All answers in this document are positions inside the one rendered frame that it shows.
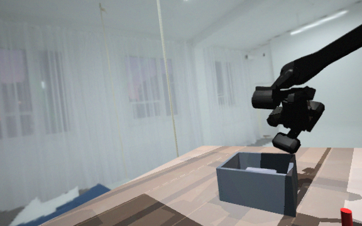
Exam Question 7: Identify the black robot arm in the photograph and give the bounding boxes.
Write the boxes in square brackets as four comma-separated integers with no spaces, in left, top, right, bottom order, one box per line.
[252,24,362,129]

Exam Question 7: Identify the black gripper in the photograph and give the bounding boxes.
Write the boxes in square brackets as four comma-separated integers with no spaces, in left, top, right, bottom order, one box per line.
[272,100,325,154]

